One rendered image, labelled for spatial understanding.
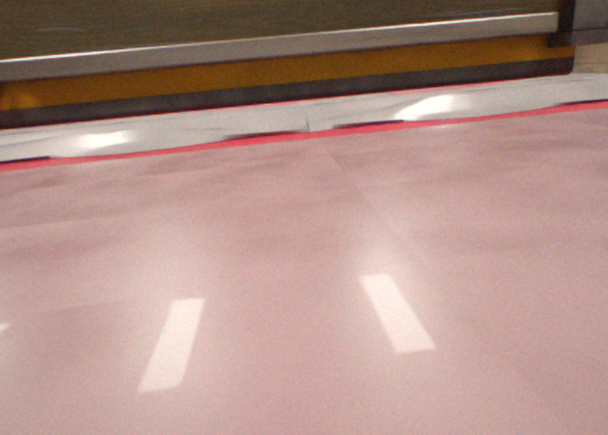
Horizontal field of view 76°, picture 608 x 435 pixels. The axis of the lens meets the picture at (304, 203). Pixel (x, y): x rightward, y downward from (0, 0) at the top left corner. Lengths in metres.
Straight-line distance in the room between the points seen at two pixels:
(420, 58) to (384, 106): 0.09
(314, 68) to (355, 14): 0.04
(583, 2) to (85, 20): 0.26
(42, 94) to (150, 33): 0.07
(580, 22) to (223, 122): 0.21
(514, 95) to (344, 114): 0.07
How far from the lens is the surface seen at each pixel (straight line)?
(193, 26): 0.23
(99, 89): 0.26
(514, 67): 0.29
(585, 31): 0.28
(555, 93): 0.19
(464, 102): 0.17
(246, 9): 0.23
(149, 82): 0.25
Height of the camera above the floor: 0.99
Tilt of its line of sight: 20 degrees down
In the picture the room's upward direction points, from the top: 5 degrees counter-clockwise
